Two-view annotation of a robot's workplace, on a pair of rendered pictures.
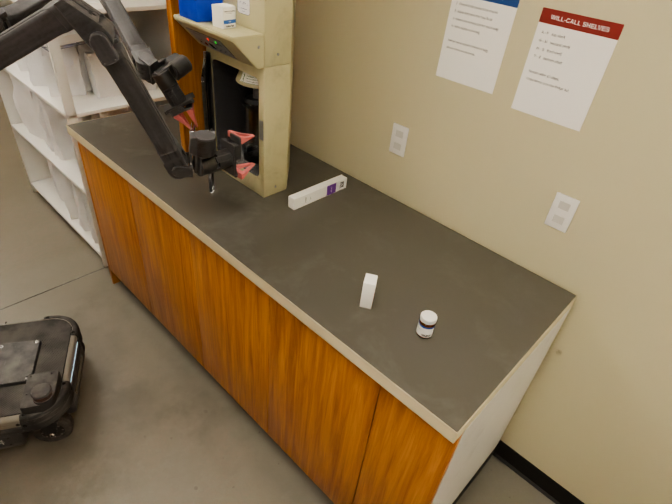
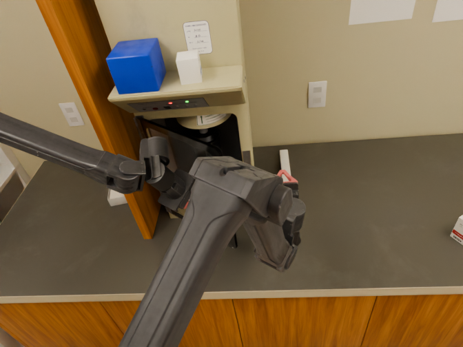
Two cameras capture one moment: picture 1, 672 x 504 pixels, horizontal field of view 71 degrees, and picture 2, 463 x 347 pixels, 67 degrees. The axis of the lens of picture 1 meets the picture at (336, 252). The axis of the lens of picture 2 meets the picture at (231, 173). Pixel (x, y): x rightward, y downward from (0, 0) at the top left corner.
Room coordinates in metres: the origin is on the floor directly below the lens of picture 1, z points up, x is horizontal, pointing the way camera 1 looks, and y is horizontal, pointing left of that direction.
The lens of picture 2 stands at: (0.85, 0.79, 1.89)
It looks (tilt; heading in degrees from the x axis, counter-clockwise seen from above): 41 degrees down; 328
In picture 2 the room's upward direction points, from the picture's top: 9 degrees counter-clockwise
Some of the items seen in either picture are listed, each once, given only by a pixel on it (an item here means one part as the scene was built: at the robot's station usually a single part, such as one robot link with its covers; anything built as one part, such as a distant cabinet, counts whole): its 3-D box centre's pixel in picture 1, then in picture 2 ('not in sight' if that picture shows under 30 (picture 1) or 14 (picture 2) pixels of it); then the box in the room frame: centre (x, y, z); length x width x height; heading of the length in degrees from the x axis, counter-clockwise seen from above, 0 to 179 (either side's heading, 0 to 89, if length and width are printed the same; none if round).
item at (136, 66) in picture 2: (200, 2); (138, 65); (1.63, 0.51, 1.56); 0.10 x 0.10 x 0.09; 50
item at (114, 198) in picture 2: not in sight; (130, 188); (1.96, 0.58, 0.96); 0.16 x 0.12 x 0.04; 62
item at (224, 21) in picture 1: (223, 15); (189, 67); (1.55, 0.42, 1.54); 0.05 x 0.05 x 0.06; 56
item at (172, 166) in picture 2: (208, 122); (189, 186); (1.56, 0.50, 1.19); 0.30 x 0.01 x 0.40; 15
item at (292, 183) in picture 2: (241, 142); (284, 185); (1.34, 0.33, 1.23); 0.09 x 0.07 x 0.07; 140
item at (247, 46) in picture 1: (218, 40); (180, 98); (1.57, 0.45, 1.46); 0.32 x 0.11 x 0.10; 50
